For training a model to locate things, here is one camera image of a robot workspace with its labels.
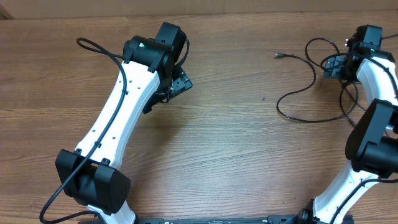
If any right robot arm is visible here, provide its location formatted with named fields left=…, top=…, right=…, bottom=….
left=296, top=25, right=397, bottom=223

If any cardboard back panel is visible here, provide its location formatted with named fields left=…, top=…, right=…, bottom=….
left=1, top=0, right=397, bottom=19

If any black USB-C cable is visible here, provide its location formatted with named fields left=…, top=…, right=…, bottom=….
left=341, top=32, right=398, bottom=138

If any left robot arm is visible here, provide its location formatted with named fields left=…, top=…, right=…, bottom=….
left=50, top=22, right=193, bottom=223

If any black USB-A cable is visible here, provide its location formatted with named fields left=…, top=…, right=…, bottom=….
left=275, top=52, right=360, bottom=124

